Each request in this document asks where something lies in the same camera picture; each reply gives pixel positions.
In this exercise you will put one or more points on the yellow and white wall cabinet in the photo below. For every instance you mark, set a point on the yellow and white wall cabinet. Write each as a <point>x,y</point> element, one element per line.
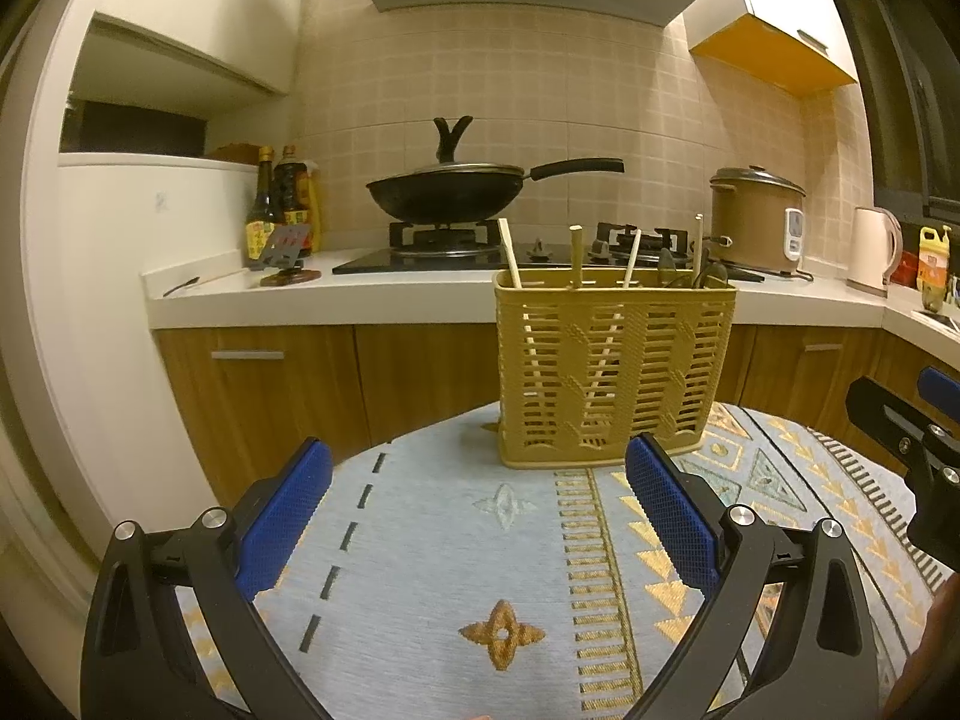
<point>772,37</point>

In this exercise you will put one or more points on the tan plastic utensil basket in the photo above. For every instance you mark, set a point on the tan plastic utensil basket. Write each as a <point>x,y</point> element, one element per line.
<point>615,315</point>

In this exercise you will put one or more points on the white kitchen countertop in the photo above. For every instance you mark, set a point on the white kitchen countertop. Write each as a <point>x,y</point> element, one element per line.
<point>390,296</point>

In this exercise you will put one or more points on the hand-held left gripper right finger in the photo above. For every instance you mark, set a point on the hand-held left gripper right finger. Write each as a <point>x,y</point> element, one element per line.
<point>667,510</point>

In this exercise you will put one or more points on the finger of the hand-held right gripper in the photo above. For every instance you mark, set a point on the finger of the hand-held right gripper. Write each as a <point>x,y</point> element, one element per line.
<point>943,384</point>
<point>885,412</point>

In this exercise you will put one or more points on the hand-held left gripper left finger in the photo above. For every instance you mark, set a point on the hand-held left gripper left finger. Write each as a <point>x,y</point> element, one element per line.
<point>289,510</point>

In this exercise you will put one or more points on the black wok with lid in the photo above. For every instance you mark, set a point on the black wok with lid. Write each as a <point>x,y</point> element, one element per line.
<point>450,195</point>

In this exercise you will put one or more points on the brown rice cooker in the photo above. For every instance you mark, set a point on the brown rice cooker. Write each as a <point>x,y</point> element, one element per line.
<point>750,225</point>

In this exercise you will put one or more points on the small black spoon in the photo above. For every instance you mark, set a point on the small black spoon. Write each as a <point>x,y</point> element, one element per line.
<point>182,286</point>

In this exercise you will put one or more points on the yellow labelled bottle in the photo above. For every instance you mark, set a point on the yellow labelled bottle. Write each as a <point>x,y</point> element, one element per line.
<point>313,202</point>

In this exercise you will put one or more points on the patterned blue tablecloth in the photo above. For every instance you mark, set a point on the patterned blue tablecloth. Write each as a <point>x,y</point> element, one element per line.
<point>450,540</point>

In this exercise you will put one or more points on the metal stand with red base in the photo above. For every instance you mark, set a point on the metal stand with red base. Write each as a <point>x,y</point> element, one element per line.
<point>283,255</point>

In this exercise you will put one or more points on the white upper cabinet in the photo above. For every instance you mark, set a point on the white upper cabinet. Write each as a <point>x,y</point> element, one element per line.
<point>180,52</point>

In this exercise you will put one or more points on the plain wooden cabinet door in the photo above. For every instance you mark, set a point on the plain wooden cabinet door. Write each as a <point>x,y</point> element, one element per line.
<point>427,382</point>

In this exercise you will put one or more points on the black microwave oven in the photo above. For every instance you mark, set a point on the black microwave oven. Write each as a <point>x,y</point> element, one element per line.
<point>135,127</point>

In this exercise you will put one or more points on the white electric kettle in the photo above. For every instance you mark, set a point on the white electric kettle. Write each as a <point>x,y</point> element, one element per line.
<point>870,247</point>

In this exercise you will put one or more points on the orange packet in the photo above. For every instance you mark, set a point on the orange packet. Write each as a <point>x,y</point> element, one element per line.
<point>909,268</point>

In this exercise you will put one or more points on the black gas stove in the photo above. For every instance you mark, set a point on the black gas stove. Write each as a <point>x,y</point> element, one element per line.
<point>450,259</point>

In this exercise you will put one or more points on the dark soy sauce bottle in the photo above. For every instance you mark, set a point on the dark soy sauce bottle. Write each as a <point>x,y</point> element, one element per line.
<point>260,217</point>

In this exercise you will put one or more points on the brown box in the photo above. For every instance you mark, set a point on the brown box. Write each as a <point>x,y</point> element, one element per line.
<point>238,154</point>

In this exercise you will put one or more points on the yellow cooking oil bottle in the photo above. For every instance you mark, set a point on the yellow cooking oil bottle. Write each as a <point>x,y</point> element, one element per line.
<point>934,270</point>

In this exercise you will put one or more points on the person's right forearm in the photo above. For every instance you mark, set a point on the person's right forearm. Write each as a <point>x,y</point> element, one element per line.
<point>941,645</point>

